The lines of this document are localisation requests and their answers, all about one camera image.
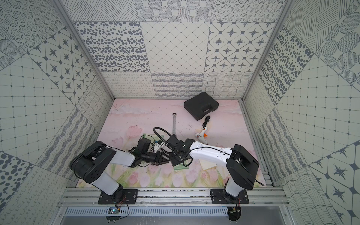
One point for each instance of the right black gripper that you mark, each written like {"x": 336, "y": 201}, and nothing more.
{"x": 173, "y": 161}

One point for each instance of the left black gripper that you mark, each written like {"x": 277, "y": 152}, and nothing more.
{"x": 159, "y": 157}

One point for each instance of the torn green memo page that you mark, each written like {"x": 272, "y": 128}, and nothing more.
{"x": 180, "y": 167}

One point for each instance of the green memo pad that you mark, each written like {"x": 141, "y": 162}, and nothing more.
{"x": 152, "y": 137}

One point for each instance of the yellow memo pad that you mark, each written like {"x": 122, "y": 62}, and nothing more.
{"x": 205, "y": 165}

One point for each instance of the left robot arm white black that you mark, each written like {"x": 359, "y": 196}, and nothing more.
{"x": 91, "y": 164}

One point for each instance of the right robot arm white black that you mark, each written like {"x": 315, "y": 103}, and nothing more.
{"x": 241, "y": 165}

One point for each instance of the white orange glue gun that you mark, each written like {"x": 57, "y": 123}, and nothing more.
{"x": 201, "y": 136}

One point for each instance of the silver ratchet wrench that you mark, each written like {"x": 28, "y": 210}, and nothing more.
{"x": 174, "y": 124}

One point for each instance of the black plastic tool case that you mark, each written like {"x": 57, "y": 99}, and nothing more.
{"x": 201, "y": 105}

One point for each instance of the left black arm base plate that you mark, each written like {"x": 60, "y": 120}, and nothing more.
{"x": 127, "y": 196}

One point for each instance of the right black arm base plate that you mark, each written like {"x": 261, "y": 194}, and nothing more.
{"x": 219, "y": 196}

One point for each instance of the aluminium rail frame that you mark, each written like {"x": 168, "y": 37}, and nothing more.
{"x": 263, "y": 196}

